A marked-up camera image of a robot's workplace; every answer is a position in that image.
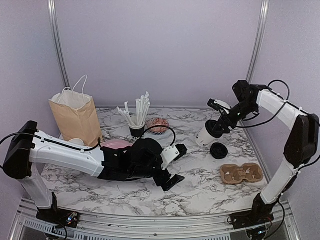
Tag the brown paper bag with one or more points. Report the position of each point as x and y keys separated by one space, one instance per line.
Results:
x=76 y=115

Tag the red patterned bowl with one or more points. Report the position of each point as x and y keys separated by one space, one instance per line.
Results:
x=160 y=123

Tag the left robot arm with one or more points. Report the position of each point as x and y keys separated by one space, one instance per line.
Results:
x=145 y=159

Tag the pink plate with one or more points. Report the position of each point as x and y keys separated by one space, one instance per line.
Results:
x=116 y=144

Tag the black cup holding straws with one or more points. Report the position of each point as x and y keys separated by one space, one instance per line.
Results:
x=136 y=131

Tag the cardboard cup carrier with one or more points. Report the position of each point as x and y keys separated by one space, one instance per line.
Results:
x=232 y=174

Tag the stack of white paper cups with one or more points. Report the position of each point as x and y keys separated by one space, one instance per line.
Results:
x=77 y=141

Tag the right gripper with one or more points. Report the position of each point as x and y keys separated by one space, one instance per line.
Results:
x=221 y=121

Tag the white paper coffee cup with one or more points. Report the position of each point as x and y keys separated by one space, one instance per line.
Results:
x=206 y=136

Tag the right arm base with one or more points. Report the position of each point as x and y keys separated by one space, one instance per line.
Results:
x=250 y=220

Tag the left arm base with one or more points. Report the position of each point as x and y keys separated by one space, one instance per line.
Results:
x=56 y=215

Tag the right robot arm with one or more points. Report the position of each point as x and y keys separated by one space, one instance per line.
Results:
x=300 y=147

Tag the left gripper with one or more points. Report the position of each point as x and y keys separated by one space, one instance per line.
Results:
x=161 y=181

